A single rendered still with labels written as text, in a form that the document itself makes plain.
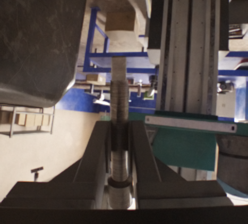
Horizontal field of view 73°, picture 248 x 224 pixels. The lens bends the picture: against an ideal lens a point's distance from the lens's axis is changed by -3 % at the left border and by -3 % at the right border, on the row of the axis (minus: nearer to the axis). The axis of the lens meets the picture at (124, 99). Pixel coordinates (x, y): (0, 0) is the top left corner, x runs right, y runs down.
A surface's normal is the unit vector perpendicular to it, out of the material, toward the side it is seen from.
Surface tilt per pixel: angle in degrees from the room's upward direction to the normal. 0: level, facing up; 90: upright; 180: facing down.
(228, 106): 90
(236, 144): 70
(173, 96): 90
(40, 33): 90
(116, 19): 90
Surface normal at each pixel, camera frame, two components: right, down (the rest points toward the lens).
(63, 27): 0.95, 0.07
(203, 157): -0.23, -0.11
